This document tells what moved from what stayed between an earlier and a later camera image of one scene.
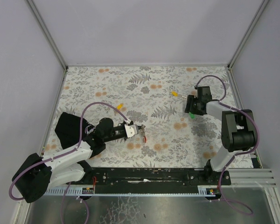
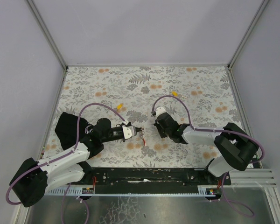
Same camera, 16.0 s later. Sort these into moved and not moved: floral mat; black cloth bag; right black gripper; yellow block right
Moved: right black gripper
Not moved: black cloth bag; floral mat; yellow block right
